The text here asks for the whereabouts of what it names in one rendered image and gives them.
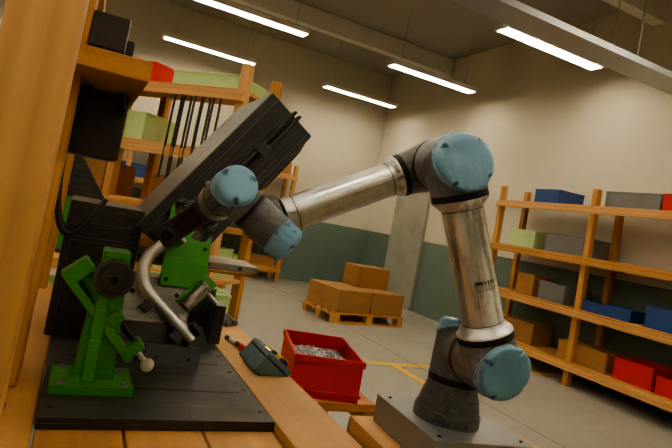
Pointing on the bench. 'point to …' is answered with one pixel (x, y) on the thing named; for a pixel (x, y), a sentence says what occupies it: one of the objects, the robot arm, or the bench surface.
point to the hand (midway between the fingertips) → (185, 226)
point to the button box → (263, 360)
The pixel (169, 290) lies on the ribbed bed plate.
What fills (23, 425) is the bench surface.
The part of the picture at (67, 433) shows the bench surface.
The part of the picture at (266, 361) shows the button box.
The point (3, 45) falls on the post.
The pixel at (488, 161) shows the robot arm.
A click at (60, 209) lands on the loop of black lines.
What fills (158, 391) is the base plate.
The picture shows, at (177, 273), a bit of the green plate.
